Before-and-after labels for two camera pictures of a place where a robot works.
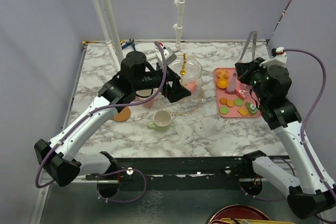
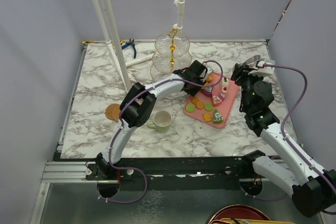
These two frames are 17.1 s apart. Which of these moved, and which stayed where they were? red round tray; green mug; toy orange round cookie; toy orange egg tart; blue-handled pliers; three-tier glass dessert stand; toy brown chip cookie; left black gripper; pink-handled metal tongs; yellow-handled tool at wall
Moved: toy brown chip cookie; pink-handled metal tongs; toy orange egg tart; left black gripper; three-tier glass dessert stand; toy orange round cookie
Stayed: blue-handled pliers; red round tray; yellow-handled tool at wall; green mug
